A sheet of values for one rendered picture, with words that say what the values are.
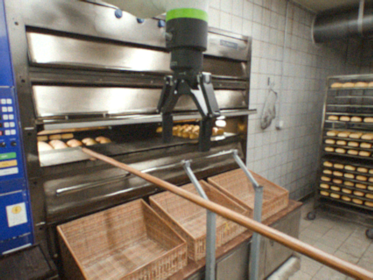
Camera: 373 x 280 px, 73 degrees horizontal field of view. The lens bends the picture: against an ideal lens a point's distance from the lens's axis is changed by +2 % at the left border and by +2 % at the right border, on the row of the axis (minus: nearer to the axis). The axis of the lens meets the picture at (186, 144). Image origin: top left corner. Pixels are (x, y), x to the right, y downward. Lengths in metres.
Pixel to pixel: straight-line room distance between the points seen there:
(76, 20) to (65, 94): 0.40
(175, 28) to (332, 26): 3.30
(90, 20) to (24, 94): 0.54
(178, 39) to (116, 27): 1.18
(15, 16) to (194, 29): 1.11
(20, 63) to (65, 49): 0.23
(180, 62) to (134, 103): 1.16
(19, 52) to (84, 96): 0.35
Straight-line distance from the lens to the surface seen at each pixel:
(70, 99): 1.54
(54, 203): 1.60
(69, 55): 1.55
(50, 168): 1.55
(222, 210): 0.84
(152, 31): 1.85
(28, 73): 1.50
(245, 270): 2.10
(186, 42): 0.55
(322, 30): 3.82
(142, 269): 1.40
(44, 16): 1.58
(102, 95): 1.61
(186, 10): 0.56
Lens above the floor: 1.56
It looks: 11 degrees down
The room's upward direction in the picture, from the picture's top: straight up
